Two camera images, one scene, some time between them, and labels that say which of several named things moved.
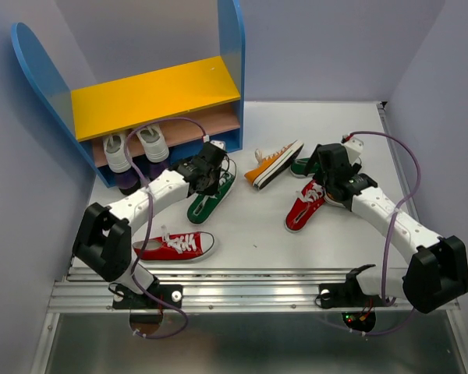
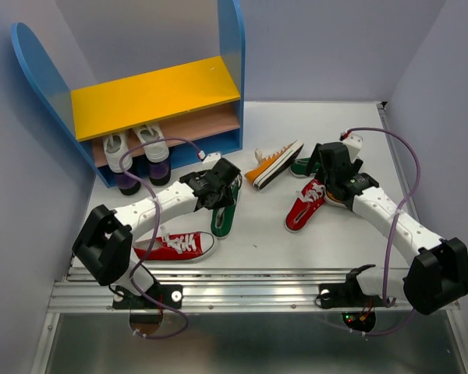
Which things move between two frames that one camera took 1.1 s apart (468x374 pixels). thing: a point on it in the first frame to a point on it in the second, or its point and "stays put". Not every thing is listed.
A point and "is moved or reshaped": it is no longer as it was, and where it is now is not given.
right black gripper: (318, 174) stays put
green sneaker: (203, 205) is moved or reshaped
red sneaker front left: (175, 248) stays put
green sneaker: (303, 167) stays put
